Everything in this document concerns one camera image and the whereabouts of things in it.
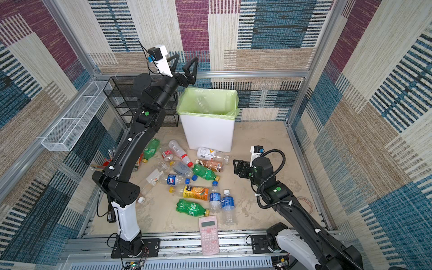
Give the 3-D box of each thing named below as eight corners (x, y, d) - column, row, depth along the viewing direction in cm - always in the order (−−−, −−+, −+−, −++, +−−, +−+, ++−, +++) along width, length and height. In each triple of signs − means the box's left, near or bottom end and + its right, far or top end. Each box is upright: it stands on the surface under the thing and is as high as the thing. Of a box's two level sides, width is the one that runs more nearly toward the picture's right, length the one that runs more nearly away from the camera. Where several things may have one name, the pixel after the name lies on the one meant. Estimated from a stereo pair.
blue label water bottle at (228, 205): (221, 225, 80) (221, 222, 76) (221, 193, 90) (221, 188, 86) (235, 225, 80) (236, 221, 76) (233, 193, 90) (234, 188, 86)
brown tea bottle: (195, 166, 99) (194, 162, 96) (198, 160, 102) (197, 156, 99) (221, 173, 97) (221, 169, 93) (223, 167, 99) (223, 163, 96)
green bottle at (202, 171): (191, 172, 97) (190, 169, 94) (196, 165, 100) (196, 162, 97) (215, 185, 92) (215, 182, 89) (220, 177, 95) (220, 174, 92)
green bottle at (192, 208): (176, 211, 83) (174, 209, 80) (180, 201, 86) (178, 198, 83) (207, 220, 80) (206, 217, 77) (210, 208, 84) (210, 206, 81)
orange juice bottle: (169, 195, 88) (167, 192, 85) (172, 186, 92) (170, 182, 88) (208, 202, 86) (207, 198, 83) (210, 192, 89) (209, 188, 86)
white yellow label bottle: (196, 159, 103) (195, 153, 98) (199, 151, 106) (198, 145, 102) (227, 165, 100) (228, 160, 96) (229, 156, 103) (230, 151, 99)
